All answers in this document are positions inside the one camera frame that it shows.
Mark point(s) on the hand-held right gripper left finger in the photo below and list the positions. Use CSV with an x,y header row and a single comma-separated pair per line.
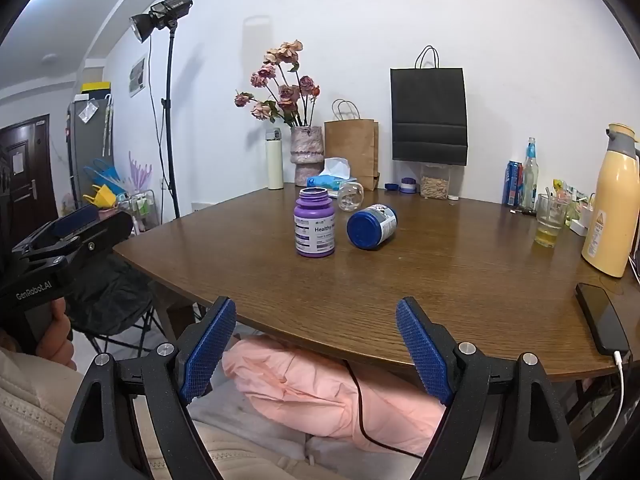
x,y
207,355

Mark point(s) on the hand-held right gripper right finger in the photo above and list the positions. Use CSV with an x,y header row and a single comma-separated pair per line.
x,y
425,355

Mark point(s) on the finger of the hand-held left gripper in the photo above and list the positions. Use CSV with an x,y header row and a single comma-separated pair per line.
x,y
107,235
75,221

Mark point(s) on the clear glass cup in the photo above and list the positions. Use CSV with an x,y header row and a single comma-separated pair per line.
x,y
350,196

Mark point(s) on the person's left hand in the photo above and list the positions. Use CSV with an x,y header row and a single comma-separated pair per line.
x,y
57,342

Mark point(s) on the white storage rack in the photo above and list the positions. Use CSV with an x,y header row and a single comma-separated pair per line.
x,y
142,207

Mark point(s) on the blue clothes hangers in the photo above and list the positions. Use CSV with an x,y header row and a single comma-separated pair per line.
x,y
104,175

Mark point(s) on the black folding chair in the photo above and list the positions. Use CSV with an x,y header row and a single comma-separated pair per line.
x,y
112,295

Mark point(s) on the purple clothes hangers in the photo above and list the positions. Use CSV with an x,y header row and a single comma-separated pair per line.
x,y
140,172

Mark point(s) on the dark brown door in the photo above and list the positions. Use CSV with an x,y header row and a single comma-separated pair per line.
x,y
25,170

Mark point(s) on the grey refrigerator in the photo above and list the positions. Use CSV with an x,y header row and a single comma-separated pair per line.
x,y
87,140

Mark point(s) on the person's leg in beige pants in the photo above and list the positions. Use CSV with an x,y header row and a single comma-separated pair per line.
x,y
240,452

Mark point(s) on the pink blanket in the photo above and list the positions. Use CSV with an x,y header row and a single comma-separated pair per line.
x,y
320,390

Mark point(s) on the yellow box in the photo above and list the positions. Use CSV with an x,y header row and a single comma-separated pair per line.
x,y
95,86

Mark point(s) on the blue lidded supplement bottle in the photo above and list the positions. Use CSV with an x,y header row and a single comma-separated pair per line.
x,y
371,227

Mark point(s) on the purple supplement bottle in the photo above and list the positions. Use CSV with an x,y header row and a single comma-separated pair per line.
x,y
314,225

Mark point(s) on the clear container of oats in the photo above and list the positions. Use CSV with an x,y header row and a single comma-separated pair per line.
x,y
434,182

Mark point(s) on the drinking glass with yellow liquid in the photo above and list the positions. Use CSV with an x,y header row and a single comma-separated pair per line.
x,y
549,227

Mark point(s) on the black smartphone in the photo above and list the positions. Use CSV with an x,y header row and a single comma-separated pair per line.
x,y
601,320

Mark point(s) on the white thermos bottle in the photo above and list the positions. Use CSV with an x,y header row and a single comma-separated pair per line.
x,y
275,162

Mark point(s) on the blue drink can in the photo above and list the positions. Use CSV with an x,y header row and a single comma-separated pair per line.
x,y
512,185

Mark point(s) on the blue tissue pack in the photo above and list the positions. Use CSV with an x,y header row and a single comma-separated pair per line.
x,y
330,181

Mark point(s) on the white charger block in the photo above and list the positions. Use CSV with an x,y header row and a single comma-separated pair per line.
x,y
580,226

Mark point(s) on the clear glass bottle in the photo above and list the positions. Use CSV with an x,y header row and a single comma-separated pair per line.
x,y
529,180

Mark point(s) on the colourful snack packets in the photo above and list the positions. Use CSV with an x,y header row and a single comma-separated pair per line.
x,y
567,194

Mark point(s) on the pink textured vase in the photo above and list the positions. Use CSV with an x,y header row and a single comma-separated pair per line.
x,y
307,152

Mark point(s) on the brown paper bag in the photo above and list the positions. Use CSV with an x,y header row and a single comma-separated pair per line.
x,y
355,142

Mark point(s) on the dried pink flower bouquet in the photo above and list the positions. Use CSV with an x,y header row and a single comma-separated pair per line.
x,y
287,95

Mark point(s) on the studio light on stand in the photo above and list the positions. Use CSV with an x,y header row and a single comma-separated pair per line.
x,y
170,10

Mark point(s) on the yellow thermos jug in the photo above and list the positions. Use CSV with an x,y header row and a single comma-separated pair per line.
x,y
610,210

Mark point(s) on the black paper bag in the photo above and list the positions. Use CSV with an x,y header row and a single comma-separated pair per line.
x,y
429,115

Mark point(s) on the wall picture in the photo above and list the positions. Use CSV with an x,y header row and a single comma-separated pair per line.
x,y
136,76

